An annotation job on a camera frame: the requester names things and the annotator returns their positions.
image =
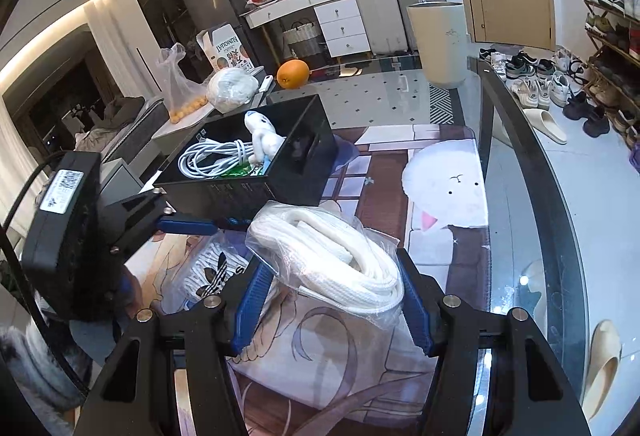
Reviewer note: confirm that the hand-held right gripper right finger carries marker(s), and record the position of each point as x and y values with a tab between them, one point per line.
417	311

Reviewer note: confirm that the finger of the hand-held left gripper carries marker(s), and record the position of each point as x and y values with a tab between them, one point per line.
187	224
145	205

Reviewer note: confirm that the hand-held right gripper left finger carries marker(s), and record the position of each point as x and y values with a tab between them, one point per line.
250	306

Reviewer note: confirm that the clear bag of patterned socks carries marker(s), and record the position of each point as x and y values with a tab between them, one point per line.
210	271

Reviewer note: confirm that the green and white medicine packet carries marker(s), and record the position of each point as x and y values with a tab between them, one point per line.
237	172

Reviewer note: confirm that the clear bag of white cloth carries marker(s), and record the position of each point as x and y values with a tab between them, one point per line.
325	246

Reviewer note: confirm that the black cardboard box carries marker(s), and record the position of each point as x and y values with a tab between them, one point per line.
295	186

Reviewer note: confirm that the white plush toy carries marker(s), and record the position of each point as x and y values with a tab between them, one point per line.
262	136

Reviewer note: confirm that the person's left forearm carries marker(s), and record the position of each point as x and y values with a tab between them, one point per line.
30	366

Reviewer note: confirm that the grey side table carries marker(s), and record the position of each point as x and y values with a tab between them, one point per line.
175	128

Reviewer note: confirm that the clear bag of small oranges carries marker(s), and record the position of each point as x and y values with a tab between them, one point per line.
180	101

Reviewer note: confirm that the printed cartoon mat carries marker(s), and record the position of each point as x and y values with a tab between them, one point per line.
380	196

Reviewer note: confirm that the white plastic bag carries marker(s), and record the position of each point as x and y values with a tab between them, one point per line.
232	88

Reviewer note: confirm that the small white device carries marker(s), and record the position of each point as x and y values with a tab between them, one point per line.
266	85

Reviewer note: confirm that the white curtain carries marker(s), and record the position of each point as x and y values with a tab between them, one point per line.
120	46

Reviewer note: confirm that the printed cardboard fruit box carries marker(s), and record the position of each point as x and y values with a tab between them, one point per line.
227	48

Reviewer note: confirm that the orange fruit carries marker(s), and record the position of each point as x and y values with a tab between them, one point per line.
293	74

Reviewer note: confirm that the beige slipper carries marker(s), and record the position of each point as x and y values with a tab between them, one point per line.
547	126
602	366

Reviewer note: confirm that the striped floor rug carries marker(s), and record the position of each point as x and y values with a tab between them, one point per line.
442	103

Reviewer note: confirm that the woven basket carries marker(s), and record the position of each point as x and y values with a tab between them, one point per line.
302	38

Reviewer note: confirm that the white dresser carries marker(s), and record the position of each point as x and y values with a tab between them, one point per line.
340	21

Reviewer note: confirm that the pile of loose shoes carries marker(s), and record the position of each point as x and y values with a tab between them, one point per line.
545	81

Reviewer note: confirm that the white cylindrical appliance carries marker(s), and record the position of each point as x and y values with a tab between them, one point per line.
440	46

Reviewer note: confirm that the white suitcase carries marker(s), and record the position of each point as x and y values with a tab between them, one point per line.
375	11

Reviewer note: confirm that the wooden shoe rack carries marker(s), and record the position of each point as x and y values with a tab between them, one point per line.
612	41

